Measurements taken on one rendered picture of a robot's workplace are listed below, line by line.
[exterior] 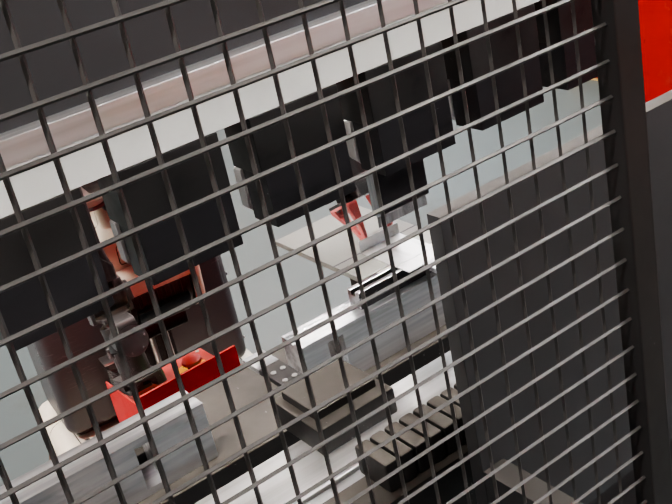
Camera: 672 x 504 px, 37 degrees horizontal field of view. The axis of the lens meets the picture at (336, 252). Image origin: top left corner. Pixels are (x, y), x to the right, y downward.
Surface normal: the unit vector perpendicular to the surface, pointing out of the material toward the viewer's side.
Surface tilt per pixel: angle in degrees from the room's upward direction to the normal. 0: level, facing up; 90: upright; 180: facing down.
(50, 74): 90
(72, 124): 90
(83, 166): 90
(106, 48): 90
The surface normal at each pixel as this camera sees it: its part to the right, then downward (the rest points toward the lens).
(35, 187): 0.58, 0.24
